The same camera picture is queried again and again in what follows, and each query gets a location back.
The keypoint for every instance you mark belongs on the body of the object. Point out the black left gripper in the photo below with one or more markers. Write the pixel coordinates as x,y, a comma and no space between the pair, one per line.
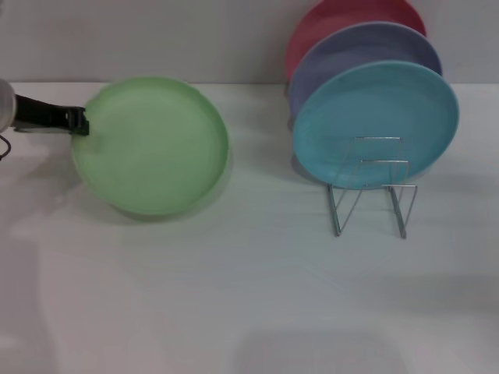
39,115

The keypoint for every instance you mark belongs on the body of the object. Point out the green plastic plate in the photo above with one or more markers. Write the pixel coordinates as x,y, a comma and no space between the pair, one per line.
156,148

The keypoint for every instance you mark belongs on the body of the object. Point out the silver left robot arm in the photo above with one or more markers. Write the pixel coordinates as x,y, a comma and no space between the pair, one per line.
6,105

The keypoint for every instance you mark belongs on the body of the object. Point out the pink plastic plate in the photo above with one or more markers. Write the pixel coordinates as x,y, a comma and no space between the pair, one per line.
351,15

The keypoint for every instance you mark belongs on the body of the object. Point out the blue plastic plate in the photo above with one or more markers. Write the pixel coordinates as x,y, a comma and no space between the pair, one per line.
374,105

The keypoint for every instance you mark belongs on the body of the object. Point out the purple plastic plate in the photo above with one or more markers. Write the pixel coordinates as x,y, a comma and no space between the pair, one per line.
370,46

